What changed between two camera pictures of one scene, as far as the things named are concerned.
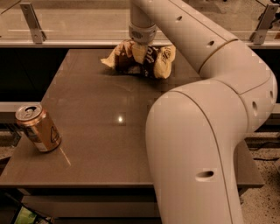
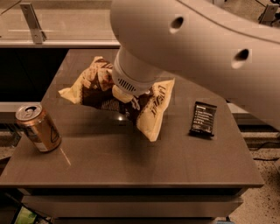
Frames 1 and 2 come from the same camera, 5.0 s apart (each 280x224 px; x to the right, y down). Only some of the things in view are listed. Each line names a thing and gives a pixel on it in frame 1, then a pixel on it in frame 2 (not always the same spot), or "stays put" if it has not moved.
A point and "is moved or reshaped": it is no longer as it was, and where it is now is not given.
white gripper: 142,35 to 130,83
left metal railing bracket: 37,31 stays put
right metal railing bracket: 258,35 stays put
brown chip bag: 158,59 is moved or reshaped
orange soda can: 36,122 stays put
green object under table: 25,216 stays put
